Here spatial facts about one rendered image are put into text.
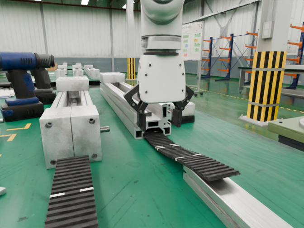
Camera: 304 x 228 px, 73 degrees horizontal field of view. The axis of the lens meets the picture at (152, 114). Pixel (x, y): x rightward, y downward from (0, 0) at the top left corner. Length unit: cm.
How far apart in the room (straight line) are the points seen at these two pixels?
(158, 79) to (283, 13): 335
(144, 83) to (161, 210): 24
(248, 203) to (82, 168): 23
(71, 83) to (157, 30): 46
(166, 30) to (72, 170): 29
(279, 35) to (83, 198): 354
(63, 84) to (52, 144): 41
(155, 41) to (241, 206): 31
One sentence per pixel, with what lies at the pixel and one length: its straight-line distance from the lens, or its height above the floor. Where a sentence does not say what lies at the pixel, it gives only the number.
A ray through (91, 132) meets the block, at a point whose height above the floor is 84.
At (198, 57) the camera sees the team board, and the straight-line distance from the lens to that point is 598.
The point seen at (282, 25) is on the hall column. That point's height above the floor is 146.
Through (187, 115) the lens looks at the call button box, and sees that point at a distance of 66.
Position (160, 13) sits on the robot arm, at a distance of 36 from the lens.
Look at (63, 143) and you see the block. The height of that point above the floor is 83.
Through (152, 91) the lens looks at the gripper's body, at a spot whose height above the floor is 91.
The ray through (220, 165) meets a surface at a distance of 33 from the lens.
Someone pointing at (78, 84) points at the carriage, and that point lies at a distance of 80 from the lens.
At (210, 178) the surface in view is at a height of 82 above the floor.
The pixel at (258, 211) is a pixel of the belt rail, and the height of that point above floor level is 81.
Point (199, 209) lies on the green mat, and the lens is 31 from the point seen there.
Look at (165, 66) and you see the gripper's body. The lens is 43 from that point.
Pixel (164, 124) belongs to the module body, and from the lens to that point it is 55.
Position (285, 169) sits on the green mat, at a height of 78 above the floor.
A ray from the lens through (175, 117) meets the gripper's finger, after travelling 49.
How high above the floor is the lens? 97
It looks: 15 degrees down
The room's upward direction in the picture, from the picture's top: straight up
